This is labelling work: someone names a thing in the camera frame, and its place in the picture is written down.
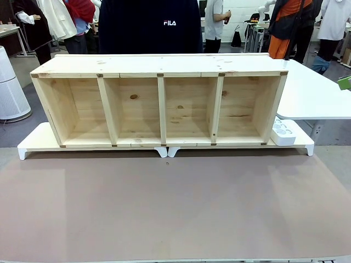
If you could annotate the mannequin white coat red scarf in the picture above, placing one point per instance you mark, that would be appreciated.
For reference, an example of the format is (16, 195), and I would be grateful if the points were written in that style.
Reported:
(63, 19)

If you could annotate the white riser with wood top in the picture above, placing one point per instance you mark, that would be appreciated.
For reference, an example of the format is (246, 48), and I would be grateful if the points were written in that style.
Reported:
(41, 137)
(305, 141)

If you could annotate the grey background table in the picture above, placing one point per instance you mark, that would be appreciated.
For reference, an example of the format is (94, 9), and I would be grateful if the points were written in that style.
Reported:
(257, 28)

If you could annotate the green object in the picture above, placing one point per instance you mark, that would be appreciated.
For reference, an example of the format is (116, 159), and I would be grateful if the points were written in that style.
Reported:
(345, 83)

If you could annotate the black bag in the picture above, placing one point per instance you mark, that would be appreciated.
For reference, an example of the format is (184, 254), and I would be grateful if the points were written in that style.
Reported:
(236, 38)

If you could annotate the blue bag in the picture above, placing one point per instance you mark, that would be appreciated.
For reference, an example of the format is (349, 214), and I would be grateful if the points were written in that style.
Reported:
(321, 65)

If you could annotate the person in black FILA shirt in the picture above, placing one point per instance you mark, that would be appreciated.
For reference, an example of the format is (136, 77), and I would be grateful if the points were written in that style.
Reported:
(150, 30)

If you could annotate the four-compartment pine wood shelf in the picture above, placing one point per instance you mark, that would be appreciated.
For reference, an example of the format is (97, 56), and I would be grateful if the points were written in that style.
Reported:
(164, 64)

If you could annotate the person in white shirt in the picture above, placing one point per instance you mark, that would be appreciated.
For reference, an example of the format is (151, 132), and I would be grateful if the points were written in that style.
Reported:
(214, 22)

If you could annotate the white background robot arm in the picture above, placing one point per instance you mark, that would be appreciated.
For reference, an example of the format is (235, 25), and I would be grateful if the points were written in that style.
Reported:
(264, 8)

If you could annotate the white background desk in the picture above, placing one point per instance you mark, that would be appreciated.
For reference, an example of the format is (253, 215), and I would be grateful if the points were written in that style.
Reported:
(11, 30)

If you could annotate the person in white lab coat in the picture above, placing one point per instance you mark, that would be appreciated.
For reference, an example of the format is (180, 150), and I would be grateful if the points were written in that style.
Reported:
(333, 22)

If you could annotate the white side table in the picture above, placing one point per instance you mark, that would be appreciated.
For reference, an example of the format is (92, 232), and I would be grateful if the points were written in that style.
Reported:
(310, 90)

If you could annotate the white air purifier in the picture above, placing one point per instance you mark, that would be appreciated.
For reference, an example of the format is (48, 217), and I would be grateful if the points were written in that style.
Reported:
(11, 90)

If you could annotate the mannequin in orange black jacket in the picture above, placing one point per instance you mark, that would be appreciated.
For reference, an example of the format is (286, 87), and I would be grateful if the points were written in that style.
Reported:
(285, 22)

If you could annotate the mannequin in black robe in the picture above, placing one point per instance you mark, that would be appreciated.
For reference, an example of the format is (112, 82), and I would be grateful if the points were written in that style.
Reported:
(33, 30)

